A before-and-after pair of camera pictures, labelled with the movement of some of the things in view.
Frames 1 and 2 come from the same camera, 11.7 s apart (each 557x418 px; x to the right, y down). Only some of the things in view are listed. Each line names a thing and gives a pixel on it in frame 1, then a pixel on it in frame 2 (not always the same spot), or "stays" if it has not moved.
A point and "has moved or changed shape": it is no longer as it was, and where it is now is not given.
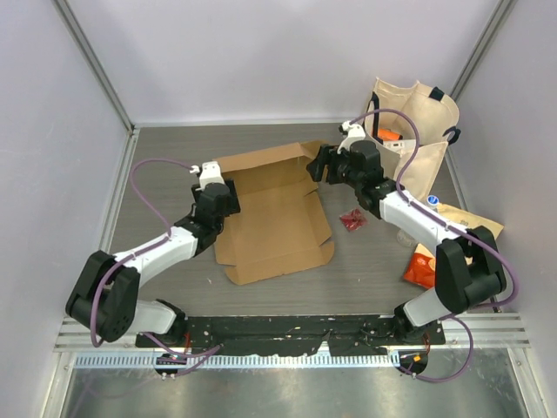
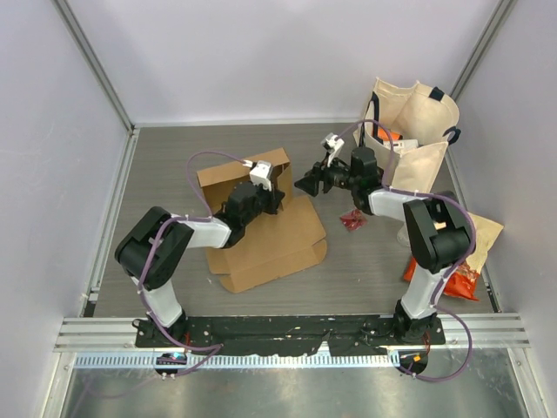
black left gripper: (232, 206) -> (273, 198)
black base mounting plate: (291, 335) stays
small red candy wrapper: (353, 220) stays
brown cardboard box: (281, 225) has moved or changed shape
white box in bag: (401, 146) stays
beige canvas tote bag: (436, 114) stays
